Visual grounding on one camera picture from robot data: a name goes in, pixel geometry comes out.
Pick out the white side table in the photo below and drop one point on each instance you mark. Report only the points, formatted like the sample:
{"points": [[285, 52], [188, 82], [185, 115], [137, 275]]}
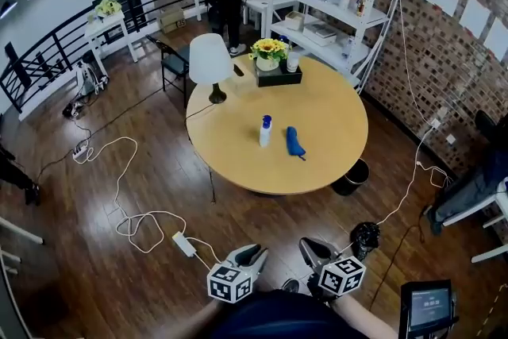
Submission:
{"points": [[105, 21]]}

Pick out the wooden tissue box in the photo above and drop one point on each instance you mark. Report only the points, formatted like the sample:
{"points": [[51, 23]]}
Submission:
{"points": [[246, 85]]}

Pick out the white wooden rack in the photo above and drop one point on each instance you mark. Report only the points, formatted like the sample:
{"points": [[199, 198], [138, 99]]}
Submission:
{"points": [[24, 231]]}

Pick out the brown cardboard box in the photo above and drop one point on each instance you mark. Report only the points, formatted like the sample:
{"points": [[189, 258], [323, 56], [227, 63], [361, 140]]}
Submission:
{"points": [[172, 21]]}

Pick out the person's right forearm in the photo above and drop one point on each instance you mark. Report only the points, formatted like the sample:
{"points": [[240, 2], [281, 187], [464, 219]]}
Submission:
{"points": [[365, 317]]}

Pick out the person's navy shirt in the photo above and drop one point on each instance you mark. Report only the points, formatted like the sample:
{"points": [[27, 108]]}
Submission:
{"points": [[278, 315]]}

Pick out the beige small box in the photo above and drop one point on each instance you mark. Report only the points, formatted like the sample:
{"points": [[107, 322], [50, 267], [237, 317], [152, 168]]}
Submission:
{"points": [[294, 20]]}

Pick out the person's grey shoe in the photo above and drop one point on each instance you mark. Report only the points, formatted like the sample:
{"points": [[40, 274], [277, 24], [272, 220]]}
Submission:
{"points": [[291, 286]]}

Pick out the black tray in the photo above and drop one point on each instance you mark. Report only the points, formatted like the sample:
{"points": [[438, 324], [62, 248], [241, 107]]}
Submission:
{"points": [[278, 79]]}

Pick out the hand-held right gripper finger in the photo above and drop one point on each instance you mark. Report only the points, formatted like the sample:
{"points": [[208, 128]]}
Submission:
{"points": [[309, 254], [327, 248]]}

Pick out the white wall plate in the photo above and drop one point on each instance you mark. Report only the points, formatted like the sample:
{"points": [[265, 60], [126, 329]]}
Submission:
{"points": [[450, 139]]}

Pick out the yellow crumpled bag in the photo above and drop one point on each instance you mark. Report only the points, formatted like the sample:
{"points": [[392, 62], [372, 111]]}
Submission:
{"points": [[109, 8]]}

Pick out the black trash bin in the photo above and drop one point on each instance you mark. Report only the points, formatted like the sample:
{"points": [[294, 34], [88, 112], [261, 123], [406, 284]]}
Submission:
{"points": [[353, 178]]}

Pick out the white desk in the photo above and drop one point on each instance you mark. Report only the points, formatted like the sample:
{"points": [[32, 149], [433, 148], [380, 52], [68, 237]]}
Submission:
{"points": [[484, 206]]}

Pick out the person's left forearm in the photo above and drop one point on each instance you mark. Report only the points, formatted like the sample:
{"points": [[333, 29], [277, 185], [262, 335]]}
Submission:
{"points": [[202, 323]]}

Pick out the white work table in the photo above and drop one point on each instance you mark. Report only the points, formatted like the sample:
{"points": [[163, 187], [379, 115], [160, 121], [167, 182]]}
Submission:
{"points": [[258, 4]]}

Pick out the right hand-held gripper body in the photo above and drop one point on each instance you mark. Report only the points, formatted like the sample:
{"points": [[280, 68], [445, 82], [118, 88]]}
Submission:
{"points": [[341, 276]]}

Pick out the sunflower bouquet in white pot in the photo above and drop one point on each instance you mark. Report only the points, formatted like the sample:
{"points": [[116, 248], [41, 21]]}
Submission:
{"points": [[270, 47]]}

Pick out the white wall plug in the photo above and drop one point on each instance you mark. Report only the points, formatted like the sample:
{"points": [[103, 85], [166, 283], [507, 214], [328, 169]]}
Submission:
{"points": [[436, 124]]}

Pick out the black plug cluster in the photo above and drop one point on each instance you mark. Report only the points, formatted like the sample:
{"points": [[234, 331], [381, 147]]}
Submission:
{"points": [[73, 110]]}

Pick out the white paper cup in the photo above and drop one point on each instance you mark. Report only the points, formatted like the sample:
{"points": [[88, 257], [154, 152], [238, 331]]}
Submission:
{"points": [[292, 62]]}

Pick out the white power adapter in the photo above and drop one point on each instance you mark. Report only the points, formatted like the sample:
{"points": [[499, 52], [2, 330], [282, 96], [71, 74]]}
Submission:
{"points": [[183, 244]]}

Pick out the white charging device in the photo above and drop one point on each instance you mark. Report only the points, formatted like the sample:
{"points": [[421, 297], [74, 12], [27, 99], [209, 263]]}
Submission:
{"points": [[85, 79]]}

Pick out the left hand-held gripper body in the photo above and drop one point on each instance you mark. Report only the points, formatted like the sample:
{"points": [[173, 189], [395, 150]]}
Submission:
{"points": [[230, 283]]}

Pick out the black metal railing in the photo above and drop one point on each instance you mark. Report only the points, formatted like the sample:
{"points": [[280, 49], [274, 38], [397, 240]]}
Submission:
{"points": [[137, 8]]}

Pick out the white table lamp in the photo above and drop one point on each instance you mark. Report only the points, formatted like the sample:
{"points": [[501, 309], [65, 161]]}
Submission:
{"points": [[210, 59]]}

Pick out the white power strip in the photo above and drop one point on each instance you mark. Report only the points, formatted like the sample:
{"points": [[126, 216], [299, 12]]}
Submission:
{"points": [[80, 152]]}

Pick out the white flat box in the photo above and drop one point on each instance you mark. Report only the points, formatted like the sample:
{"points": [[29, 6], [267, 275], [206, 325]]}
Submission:
{"points": [[319, 34]]}

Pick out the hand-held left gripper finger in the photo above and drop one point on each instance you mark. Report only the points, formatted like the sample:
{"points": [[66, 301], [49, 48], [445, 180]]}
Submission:
{"points": [[260, 266], [246, 252]]}

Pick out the black monitor screen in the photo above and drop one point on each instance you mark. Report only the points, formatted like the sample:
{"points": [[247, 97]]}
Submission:
{"points": [[430, 305]]}

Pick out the black folding chair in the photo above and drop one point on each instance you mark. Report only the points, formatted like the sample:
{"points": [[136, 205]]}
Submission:
{"points": [[176, 63]]}

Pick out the blue cloth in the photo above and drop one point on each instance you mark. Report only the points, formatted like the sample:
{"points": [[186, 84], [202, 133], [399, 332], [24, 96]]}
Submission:
{"points": [[293, 143]]}

